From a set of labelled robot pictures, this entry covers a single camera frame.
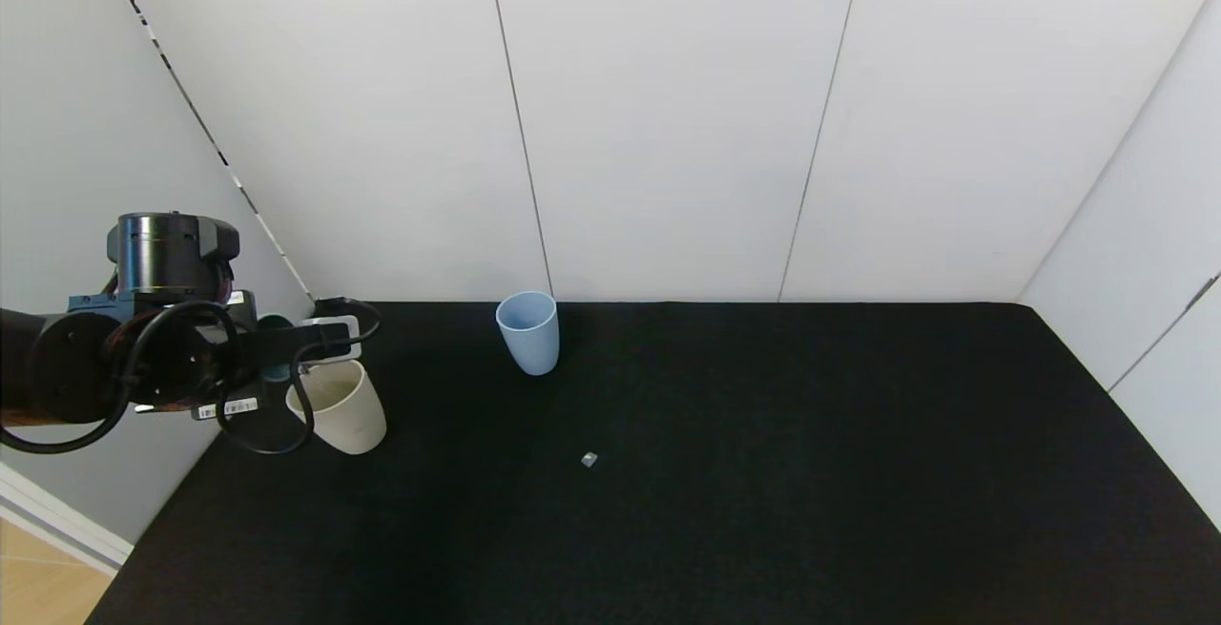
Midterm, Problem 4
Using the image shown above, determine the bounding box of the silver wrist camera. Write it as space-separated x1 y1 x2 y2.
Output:
301 315 364 365

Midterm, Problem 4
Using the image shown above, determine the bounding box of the beige plastic cup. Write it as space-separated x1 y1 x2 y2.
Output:
286 358 388 456

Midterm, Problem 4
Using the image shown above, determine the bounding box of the black camera cable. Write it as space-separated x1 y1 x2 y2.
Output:
214 297 383 456

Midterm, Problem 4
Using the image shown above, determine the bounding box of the white baseboard strip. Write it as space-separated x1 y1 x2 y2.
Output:
0 463 135 576

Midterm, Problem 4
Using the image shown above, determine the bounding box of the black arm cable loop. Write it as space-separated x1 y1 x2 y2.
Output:
0 299 241 456

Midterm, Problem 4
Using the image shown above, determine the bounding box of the teal plastic cup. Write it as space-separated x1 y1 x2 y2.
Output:
254 314 299 384

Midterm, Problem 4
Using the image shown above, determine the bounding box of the light blue plastic cup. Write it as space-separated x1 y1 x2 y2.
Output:
496 292 561 377

